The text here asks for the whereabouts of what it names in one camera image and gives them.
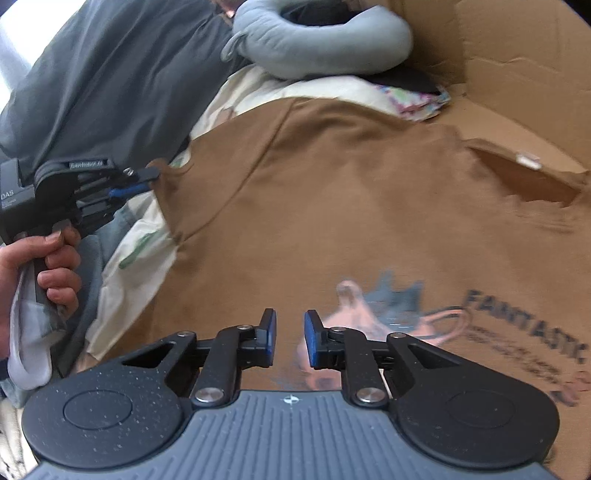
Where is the blue-grey sweatshirt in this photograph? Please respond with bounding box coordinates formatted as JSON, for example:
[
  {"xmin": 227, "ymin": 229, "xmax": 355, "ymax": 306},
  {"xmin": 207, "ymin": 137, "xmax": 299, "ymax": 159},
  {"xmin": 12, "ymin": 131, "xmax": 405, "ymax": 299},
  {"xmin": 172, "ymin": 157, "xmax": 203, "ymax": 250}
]
[{"xmin": 55, "ymin": 203, "xmax": 158, "ymax": 374}]

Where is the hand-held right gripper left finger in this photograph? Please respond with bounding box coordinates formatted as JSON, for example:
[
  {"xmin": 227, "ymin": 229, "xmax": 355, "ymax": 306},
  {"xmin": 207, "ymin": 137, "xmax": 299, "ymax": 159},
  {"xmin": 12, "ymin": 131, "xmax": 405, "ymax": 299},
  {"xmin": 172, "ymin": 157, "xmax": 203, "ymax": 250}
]
[{"xmin": 122, "ymin": 308, "xmax": 279, "ymax": 409}]

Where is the grey neck pillow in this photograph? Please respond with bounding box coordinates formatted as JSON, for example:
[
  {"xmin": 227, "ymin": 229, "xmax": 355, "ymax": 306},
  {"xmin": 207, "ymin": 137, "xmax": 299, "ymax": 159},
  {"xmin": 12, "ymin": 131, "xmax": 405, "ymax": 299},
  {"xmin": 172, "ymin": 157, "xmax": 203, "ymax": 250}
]
[{"xmin": 230, "ymin": 0, "xmax": 414, "ymax": 83}]

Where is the person's left hand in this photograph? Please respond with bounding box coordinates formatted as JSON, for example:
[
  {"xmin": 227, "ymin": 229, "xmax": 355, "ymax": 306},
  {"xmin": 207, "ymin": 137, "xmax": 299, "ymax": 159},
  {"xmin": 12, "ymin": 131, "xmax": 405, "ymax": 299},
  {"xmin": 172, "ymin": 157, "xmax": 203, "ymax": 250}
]
[{"xmin": 0, "ymin": 227, "xmax": 83, "ymax": 358}]

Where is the bear print bed sheet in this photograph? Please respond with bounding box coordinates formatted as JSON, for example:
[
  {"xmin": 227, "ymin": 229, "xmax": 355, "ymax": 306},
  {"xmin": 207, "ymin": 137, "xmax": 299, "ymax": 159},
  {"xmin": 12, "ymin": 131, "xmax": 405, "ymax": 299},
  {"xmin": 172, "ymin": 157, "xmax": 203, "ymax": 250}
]
[{"xmin": 85, "ymin": 65, "xmax": 407, "ymax": 365}]

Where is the black cloth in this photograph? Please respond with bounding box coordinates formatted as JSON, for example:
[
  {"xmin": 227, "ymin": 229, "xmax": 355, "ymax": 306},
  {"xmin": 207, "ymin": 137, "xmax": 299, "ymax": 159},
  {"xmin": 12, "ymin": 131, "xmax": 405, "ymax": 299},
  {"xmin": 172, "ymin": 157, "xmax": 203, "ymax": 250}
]
[{"xmin": 369, "ymin": 67, "xmax": 446, "ymax": 95}]

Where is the person's left forearm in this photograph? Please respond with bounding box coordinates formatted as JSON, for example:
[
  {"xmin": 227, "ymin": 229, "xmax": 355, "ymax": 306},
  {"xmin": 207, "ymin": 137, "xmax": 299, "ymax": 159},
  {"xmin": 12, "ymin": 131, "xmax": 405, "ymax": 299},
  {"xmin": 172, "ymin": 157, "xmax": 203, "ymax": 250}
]
[{"xmin": 0, "ymin": 272, "xmax": 52, "ymax": 391}]

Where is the dark grey garment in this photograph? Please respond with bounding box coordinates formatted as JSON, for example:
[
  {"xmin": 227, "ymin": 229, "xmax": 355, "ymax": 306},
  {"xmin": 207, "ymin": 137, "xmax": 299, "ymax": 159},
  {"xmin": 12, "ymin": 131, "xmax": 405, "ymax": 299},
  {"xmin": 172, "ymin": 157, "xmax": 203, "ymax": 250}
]
[{"xmin": 0, "ymin": 0, "xmax": 247, "ymax": 185}]

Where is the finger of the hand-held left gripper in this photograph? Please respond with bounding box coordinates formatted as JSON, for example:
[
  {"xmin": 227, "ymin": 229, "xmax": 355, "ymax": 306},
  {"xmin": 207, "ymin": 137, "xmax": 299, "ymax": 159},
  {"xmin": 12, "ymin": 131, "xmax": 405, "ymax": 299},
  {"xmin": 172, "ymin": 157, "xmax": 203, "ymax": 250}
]
[
  {"xmin": 123, "ymin": 167, "xmax": 161, "ymax": 182},
  {"xmin": 107, "ymin": 182, "xmax": 152, "ymax": 204}
]

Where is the brown printed t-shirt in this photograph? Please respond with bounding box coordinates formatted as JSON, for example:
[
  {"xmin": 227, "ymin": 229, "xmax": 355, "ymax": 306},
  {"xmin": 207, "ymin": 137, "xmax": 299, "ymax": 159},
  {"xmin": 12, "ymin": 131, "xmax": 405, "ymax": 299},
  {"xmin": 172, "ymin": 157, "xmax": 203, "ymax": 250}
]
[{"xmin": 85, "ymin": 96, "xmax": 591, "ymax": 480}]

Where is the floral patterned cloth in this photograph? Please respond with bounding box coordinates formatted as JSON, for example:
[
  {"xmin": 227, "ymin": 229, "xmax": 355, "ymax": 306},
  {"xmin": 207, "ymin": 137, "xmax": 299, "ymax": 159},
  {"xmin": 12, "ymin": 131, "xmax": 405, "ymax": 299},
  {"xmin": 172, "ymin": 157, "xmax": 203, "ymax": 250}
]
[{"xmin": 373, "ymin": 84, "xmax": 452, "ymax": 123}]

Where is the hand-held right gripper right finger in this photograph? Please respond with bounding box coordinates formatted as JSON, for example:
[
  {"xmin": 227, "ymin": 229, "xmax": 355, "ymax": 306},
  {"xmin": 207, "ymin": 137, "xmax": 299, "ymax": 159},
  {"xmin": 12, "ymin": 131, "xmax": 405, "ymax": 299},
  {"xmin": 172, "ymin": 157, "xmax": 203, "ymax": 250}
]
[{"xmin": 304, "ymin": 309, "xmax": 455, "ymax": 409}]

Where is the flattened cardboard box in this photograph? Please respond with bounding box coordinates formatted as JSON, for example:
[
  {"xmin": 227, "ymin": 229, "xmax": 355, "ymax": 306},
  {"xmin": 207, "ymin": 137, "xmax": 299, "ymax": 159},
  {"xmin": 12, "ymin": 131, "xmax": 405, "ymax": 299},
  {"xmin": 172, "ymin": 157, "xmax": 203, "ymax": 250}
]
[{"xmin": 385, "ymin": 0, "xmax": 591, "ymax": 178}]

